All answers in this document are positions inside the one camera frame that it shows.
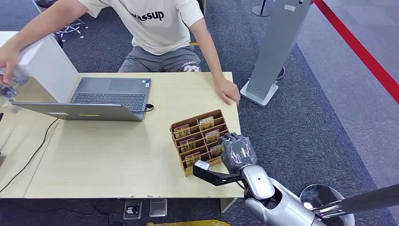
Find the office chair base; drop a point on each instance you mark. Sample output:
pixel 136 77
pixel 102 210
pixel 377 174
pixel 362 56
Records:
pixel 70 28

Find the round stanchion base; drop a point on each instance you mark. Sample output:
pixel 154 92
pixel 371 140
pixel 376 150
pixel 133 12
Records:
pixel 262 9

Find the white box partition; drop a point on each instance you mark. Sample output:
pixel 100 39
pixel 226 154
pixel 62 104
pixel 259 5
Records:
pixel 50 68

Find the floor power socket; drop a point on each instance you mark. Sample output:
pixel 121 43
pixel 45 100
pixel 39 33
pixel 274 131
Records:
pixel 132 209

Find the gold patterned card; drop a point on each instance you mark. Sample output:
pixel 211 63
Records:
pixel 212 136
pixel 187 145
pixel 207 123
pixel 216 151
pixel 192 159
pixel 182 131

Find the chrome stanchion with pole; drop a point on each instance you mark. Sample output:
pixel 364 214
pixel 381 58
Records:
pixel 330 204

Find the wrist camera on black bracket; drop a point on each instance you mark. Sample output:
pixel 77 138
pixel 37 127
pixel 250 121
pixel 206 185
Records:
pixel 215 177

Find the yellow patterned object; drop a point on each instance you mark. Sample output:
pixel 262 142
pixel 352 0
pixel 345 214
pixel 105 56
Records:
pixel 190 223

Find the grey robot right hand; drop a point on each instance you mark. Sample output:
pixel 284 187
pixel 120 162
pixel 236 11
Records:
pixel 238 153

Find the metal floor cover plate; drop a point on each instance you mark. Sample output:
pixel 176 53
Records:
pixel 158 207

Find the grey standing kiosk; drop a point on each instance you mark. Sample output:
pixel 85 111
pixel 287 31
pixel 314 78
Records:
pixel 274 46

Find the clear plastic bottle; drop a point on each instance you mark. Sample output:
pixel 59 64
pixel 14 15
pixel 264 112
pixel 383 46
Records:
pixel 14 82

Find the person's left forearm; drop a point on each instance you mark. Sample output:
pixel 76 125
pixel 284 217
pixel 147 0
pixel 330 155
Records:
pixel 212 56

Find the person's left hand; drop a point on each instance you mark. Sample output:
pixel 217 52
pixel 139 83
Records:
pixel 227 92

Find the person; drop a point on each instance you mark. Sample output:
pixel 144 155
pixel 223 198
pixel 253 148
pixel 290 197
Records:
pixel 159 28

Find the person's right hand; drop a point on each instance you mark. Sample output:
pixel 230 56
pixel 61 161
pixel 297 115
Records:
pixel 7 64

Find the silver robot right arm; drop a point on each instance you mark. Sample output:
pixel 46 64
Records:
pixel 282 206

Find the person's right forearm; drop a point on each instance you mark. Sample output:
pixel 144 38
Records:
pixel 40 28

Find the grey open laptop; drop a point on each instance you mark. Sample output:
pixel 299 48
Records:
pixel 109 93

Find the wooden table leg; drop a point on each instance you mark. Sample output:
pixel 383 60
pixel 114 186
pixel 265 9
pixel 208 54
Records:
pixel 228 205

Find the wooden card holder rack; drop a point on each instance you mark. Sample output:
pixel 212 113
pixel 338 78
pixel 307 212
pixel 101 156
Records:
pixel 199 132

